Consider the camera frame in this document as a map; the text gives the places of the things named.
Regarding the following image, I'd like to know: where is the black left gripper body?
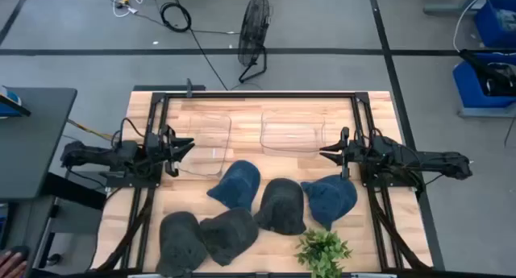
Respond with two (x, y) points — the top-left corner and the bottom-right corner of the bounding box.
(144, 124), (181, 178)

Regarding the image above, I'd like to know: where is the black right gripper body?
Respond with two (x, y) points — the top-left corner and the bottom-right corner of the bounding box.
(340, 127), (366, 180)

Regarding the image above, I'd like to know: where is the blue cap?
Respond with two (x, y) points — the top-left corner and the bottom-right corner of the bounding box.
(206, 160), (262, 213)
(300, 173), (359, 232)

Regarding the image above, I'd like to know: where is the black cap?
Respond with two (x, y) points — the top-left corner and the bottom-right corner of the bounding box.
(156, 211), (209, 278)
(252, 177), (307, 236)
(199, 207), (260, 267)

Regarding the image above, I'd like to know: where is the clear plastic bin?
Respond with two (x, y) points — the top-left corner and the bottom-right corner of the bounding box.
(260, 110), (327, 158)
(177, 114), (233, 178)

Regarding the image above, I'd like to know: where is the green potted plant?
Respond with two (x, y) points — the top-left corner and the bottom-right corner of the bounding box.
(294, 228), (354, 278)

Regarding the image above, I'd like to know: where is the dark grey desk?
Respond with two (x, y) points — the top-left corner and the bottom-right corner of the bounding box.
(0, 87), (77, 201)

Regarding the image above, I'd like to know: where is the blue storage bin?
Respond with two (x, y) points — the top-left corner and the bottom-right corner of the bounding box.
(473, 0), (516, 49)
(451, 54), (516, 110)

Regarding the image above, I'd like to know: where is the black floor fan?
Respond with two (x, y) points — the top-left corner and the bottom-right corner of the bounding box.
(236, 0), (273, 85)

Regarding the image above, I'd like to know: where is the black equipment in bin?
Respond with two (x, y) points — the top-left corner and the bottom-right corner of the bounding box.
(459, 48), (516, 98)

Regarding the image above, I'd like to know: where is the blue object on desk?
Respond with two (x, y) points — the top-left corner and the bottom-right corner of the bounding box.
(0, 85), (32, 118)

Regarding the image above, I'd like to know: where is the grey desk leg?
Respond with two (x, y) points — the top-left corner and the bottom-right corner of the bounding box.
(422, 0), (487, 17)

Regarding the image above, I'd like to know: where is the person's hand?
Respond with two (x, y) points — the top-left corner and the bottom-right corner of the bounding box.
(0, 250), (28, 278)

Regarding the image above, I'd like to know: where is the yellow cable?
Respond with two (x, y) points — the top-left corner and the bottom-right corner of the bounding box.
(66, 118), (114, 141)

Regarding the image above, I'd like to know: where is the long black floor cable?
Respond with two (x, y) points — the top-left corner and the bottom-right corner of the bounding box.
(188, 27), (229, 92)

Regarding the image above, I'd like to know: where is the black metal table frame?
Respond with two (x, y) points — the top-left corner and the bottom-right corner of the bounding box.
(96, 90), (435, 272)

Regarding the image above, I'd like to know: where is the coiled black cable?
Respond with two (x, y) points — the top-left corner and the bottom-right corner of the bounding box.
(160, 2), (193, 33)

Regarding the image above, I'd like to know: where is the white cable bundle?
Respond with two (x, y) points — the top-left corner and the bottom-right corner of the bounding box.
(111, 0), (154, 19)

